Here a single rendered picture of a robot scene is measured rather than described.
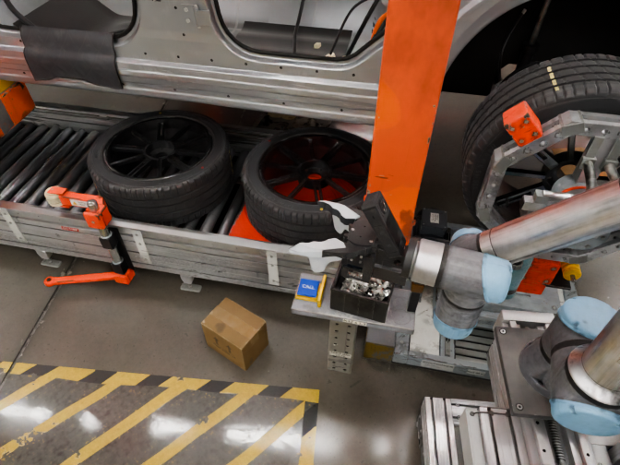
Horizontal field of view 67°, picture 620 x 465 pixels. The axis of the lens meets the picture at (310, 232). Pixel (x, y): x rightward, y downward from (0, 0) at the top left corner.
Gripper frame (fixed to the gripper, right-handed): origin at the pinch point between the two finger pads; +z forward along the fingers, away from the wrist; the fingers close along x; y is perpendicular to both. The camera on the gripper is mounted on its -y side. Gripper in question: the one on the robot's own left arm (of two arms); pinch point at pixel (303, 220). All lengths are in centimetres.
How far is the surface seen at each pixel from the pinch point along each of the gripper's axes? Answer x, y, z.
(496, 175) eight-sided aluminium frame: 73, 23, -37
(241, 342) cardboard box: 42, 101, 38
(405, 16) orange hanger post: 55, -23, -4
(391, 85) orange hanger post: 57, -5, -3
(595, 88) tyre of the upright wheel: 82, -5, -55
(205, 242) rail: 67, 78, 66
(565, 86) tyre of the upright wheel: 84, -3, -48
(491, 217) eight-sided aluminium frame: 76, 40, -40
